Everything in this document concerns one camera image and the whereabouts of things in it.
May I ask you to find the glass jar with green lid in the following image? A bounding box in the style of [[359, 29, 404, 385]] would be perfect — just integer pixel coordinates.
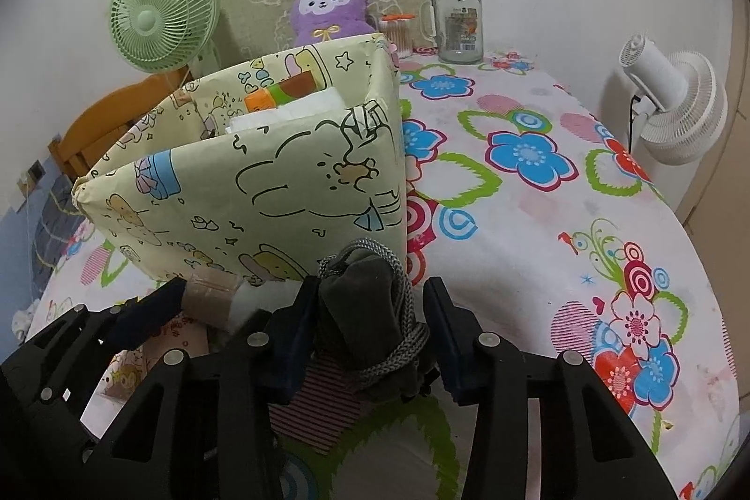
[[417, 0, 486, 66]]

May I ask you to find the black fan cable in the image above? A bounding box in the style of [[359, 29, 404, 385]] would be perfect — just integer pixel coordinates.
[[628, 93, 642, 155]]

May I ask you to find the tan soft roll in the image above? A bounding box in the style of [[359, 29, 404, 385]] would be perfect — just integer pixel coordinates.
[[183, 271, 238, 326]]

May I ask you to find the small jar with orange lid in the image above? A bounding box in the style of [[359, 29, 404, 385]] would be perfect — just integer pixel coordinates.
[[380, 11, 416, 61]]

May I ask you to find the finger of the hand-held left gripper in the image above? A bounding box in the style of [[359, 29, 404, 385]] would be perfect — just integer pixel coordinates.
[[17, 304, 112, 378], [102, 277, 188, 349]]

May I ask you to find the grey drawstring pouch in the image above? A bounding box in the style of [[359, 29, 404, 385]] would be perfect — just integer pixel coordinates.
[[316, 238, 431, 404]]

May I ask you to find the yellow cartoon print storage box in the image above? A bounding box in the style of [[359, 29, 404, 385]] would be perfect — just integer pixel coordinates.
[[71, 32, 408, 284]]

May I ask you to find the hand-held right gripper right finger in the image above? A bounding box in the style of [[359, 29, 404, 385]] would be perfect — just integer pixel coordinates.
[[423, 277, 681, 500]]

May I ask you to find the wooden chair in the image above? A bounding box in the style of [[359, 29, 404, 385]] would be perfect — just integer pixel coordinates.
[[48, 72, 194, 181]]

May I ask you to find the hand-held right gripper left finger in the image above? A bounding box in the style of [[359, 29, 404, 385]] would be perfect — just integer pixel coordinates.
[[85, 280, 322, 500]]

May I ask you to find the pink printed packet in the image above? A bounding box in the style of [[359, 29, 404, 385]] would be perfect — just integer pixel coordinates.
[[105, 321, 210, 396]]

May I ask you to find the green desk fan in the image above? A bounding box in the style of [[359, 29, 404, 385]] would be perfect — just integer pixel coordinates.
[[110, 0, 222, 82]]

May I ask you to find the green and orange tissue packet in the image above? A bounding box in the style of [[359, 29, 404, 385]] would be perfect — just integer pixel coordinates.
[[243, 69, 317, 113]]

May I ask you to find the white standing fan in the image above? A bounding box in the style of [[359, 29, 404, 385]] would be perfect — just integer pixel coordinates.
[[618, 34, 728, 166]]

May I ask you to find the plaid bedding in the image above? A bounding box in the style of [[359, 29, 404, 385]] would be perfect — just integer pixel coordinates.
[[32, 172, 89, 278]]

